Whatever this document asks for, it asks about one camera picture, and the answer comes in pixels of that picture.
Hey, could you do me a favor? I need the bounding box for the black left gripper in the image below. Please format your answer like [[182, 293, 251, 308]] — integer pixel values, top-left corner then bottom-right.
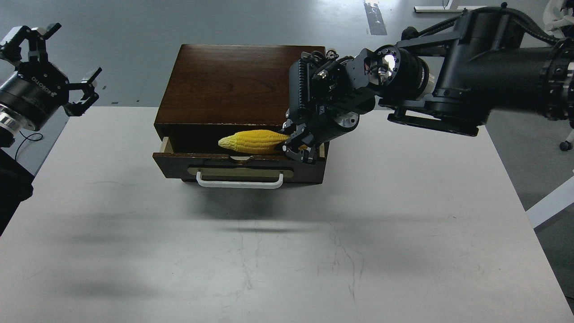
[[0, 22, 103, 131]]

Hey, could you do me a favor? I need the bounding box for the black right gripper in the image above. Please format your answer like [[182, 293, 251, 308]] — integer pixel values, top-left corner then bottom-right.
[[281, 50, 379, 165]]

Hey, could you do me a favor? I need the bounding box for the yellow corn cob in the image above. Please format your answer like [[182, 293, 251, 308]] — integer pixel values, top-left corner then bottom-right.
[[217, 130, 289, 155]]

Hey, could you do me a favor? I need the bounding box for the white drawer handle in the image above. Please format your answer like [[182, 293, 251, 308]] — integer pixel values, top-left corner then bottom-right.
[[196, 171, 284, 189]]

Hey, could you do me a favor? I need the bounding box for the dark wooden drawer front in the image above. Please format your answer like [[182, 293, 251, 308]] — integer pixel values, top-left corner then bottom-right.
[[152, 137, 329, 185]]

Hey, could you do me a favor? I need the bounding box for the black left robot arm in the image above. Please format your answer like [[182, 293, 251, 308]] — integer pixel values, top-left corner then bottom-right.
[[0, 23, 102, 231]]

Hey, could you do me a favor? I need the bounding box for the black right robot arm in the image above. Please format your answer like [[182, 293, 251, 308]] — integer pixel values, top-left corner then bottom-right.
[[276, 4, 573, 164]]

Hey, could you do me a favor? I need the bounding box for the dark wooden drawer cabinet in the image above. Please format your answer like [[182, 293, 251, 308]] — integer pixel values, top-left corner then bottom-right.
[[154, 44, 332, 157]]

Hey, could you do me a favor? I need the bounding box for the black floor tape strip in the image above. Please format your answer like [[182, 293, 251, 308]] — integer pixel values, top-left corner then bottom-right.
[[363, 0, 387, 35]]

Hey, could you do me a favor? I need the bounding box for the white desk foot bar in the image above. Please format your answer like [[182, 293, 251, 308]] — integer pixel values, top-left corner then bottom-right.
[[413, 5, 465, 13]]

